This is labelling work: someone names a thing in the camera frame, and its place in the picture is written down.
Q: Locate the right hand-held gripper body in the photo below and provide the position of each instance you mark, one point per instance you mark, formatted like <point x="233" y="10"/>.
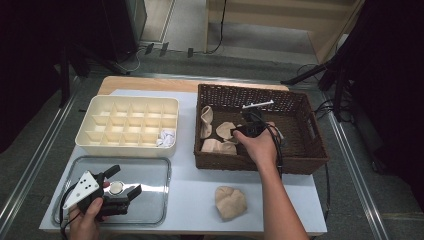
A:
<point x="253" y="128"/>

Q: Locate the dark metal cabinet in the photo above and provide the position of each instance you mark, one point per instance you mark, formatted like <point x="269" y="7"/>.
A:
<point x="138" y="16"/>

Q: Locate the black curtain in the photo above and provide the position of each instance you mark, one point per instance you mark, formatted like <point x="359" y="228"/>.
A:
<point x="393" y="100"/>
<point x="26" y="66"/>

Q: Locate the black metal stand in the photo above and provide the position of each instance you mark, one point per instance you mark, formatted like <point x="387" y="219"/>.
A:
<point x="64" y="83"/>

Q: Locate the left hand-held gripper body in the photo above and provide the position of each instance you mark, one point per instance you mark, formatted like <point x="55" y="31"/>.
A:
<point x="81" y="193"/>

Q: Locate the small dark floor bracket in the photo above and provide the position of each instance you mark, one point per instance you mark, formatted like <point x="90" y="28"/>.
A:
<point x="190" y="52"/>
<point x="149" y="48"/>
<point x="164" y="48"/>

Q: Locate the aluminium frame rail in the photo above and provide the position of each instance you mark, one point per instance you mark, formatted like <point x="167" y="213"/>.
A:
<point x="353" y="173"/>
<point x="36" y="156"/>
<point x="233" y="79"/>

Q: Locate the clear plastic box lid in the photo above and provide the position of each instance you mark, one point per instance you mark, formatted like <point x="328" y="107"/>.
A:
<point x="150" y="206"/>

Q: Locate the cream divided storage box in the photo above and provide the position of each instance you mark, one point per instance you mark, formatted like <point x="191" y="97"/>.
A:
<point x="126" y="123"/>

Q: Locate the light wooden shelf unit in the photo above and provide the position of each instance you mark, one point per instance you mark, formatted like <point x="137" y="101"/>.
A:
<point x="266" y="8"/>

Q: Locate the person's left hand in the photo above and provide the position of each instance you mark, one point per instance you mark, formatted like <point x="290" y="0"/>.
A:
<point x="85" y="223"/>

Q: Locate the brown wicker basket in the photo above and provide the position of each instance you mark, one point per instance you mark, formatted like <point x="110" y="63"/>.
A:
<point x="300" y="146"/>

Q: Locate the white sock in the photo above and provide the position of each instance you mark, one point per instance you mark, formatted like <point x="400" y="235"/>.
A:
<point x="168" y="135"/>
<point x="163" y="142"/>

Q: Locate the person's right hand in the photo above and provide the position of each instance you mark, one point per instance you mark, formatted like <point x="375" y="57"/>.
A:
<point x="263" y="150"/>

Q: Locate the thin peach sock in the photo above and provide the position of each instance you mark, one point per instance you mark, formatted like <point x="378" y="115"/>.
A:
<point x="206" y="121"/>
<point x="216" y="146"/>

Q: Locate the black tripod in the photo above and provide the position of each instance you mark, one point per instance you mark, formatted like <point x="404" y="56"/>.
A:
<point x="306" y="75"/>

